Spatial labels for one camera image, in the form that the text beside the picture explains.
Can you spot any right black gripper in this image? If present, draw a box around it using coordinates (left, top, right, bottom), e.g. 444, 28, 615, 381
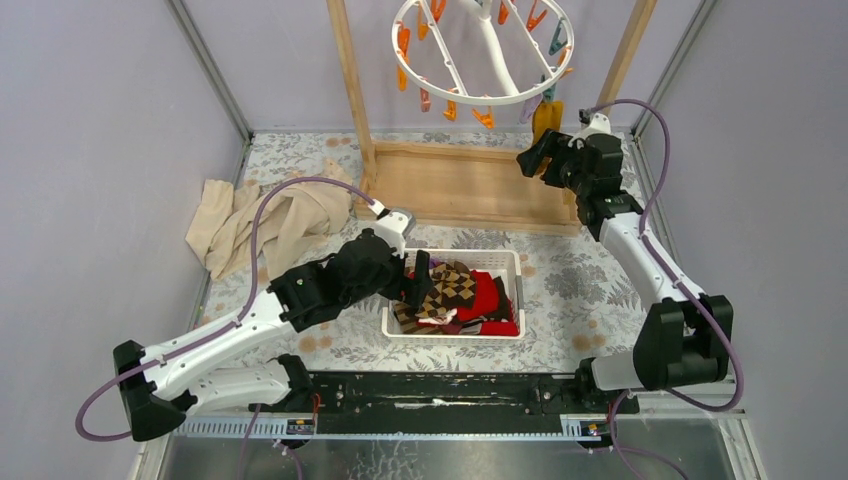
516, 128, 591, 196

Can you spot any mustard yellow sock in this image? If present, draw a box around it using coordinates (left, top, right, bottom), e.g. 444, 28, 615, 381
532, 100, 564, 145

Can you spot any brown tan striped sock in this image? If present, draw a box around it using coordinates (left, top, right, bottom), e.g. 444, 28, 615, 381
392, 302, 441, 335

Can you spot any brown yellow argyle sock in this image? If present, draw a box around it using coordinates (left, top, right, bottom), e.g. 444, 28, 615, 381
416, 261, 476, 319

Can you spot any white plastic basket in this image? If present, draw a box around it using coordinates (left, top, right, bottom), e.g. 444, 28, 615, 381
381, 249, 526, 345

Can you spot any red white striped sock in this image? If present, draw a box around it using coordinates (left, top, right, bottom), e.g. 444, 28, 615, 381
417, 309, 457, 326

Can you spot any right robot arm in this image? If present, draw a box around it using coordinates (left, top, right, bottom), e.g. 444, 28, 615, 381
517, 130, 733, 412

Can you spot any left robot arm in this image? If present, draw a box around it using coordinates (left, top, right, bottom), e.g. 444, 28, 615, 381
112, 228, 433, 442

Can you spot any white round clip hanger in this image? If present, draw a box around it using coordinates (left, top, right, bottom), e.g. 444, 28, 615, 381
390, 1, 576, 109

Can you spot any wooden hanging rack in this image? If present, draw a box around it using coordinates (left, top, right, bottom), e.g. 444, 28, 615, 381
324, 0, 660, 238

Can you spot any floral table mat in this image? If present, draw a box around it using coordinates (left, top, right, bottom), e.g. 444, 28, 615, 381
186, 134, 643, 371

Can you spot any beige crumpled cloth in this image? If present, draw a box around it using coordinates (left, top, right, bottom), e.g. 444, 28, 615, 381
185, 179, 353, 280

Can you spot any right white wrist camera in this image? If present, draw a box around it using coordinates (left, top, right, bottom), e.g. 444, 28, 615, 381
575, 109, 612, 140

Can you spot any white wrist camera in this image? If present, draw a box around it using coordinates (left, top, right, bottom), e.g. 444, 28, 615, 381
575, 109, 612, 140
368, 200, 416, 257

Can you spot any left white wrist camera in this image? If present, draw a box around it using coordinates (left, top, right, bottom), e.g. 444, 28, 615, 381
368, 200, 416, 257

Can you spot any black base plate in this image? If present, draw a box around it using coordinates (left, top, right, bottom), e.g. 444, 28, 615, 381
248, 371, 619, 435

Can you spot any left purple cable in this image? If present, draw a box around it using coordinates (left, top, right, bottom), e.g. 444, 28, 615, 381
74, 176, 386, 480

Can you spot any purple cable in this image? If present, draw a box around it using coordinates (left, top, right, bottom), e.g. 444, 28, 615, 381
579, 98, 746, 480
74, 176, 386, 480

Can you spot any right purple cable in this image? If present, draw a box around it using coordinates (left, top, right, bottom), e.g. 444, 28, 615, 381
579, 98, 746, 480

